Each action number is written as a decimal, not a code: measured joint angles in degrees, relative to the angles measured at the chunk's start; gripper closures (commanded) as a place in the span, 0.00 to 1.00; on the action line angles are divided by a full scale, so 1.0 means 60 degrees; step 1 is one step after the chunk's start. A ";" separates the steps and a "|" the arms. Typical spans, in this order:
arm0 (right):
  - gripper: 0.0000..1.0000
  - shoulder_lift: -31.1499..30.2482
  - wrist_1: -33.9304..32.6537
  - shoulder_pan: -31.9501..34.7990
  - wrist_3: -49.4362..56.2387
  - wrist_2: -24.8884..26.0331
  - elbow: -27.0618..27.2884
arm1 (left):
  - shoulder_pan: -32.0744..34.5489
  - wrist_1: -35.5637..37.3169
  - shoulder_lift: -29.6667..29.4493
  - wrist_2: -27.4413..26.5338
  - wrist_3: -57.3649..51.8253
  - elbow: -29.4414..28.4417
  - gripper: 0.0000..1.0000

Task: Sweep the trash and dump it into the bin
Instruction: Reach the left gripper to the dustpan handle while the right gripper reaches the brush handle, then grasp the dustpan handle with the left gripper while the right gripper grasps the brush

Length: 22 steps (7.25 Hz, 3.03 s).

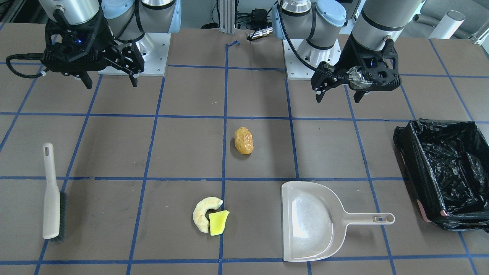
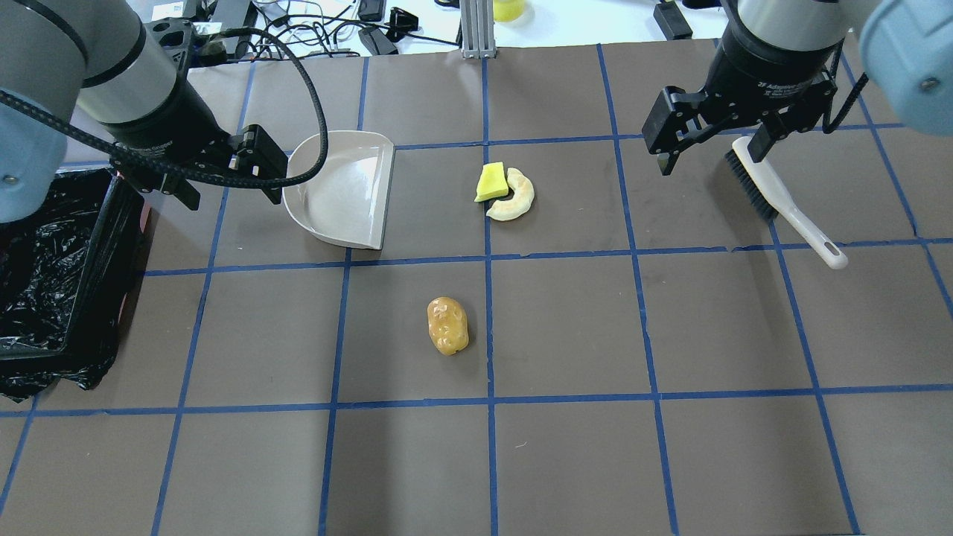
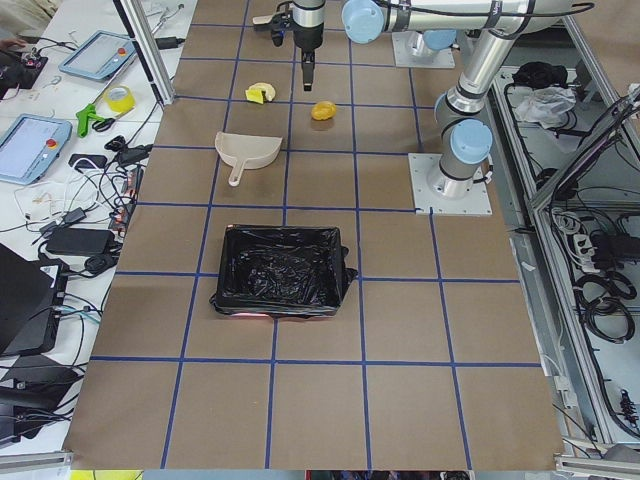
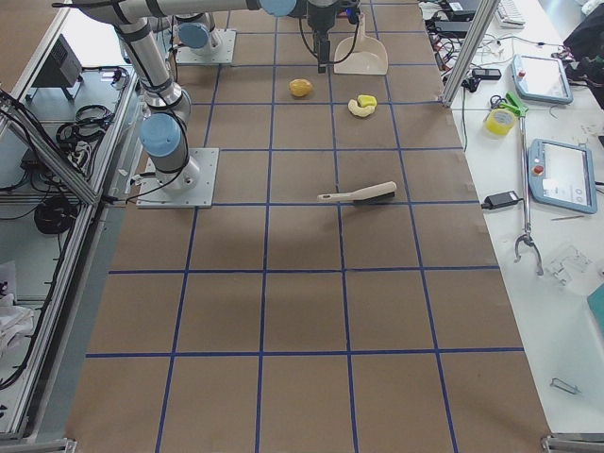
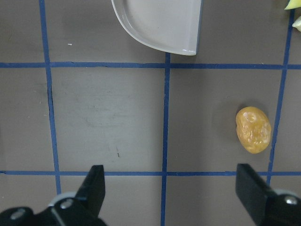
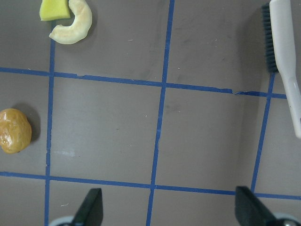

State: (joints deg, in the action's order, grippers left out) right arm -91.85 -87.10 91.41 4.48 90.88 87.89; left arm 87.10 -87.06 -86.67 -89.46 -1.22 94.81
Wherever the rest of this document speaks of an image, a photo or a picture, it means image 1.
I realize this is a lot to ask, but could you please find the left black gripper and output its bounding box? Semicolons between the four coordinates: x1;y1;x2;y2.
311;35;402;103

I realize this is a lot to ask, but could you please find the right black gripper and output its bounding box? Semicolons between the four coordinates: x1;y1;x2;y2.
41;8;144;89

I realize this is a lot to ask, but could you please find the brown potato toy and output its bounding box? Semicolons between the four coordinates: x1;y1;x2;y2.
234;127;254;155

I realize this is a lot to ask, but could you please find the beige plastic dustpan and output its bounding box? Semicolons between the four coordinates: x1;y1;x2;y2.
281;181;396;262

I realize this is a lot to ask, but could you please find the beige hand brush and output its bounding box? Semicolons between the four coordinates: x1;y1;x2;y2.
42;142;66;243

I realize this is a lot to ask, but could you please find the pale curved peel piece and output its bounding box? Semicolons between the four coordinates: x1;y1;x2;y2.
193;197;224;233

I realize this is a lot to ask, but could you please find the yellow sponge piece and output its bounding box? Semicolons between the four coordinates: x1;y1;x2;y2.
209;210;230;236

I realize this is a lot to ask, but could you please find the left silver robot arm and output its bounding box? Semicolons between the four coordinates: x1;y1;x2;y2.
271;0;421;103

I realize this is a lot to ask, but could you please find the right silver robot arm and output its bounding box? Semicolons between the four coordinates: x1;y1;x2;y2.
40;0;181;89

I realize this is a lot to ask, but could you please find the black lined trash bin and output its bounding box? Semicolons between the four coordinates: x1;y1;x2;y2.
393;119;489;231

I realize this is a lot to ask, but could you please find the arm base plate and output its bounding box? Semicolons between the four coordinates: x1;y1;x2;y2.
282;38;347;81
98;32;172;77

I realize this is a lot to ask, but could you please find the aluminium frame post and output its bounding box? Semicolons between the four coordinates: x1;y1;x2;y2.
218;0;235;35

